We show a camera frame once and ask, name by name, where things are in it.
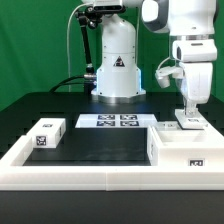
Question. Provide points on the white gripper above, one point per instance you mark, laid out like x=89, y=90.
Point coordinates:
x=195, y=57

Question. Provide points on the white cabinet door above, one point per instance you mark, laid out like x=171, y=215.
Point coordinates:
x=167, y=126
x=192, y=121

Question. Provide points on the white cabinet body box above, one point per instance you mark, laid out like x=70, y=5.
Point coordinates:
x=182, y=148

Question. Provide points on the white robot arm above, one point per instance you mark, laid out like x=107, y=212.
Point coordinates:
x=190, y=24

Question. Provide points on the white flat top panel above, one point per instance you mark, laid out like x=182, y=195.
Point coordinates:
x=115, y=120

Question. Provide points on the small white block with tag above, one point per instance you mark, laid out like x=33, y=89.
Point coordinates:
x=47, y=132

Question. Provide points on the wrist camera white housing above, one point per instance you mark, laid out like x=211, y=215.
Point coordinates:
x=162, y=75

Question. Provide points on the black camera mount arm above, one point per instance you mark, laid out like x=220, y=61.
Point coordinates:
x=87, y=36

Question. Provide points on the white U-shaped boundary frame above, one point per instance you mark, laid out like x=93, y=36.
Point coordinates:
x=16, y=175

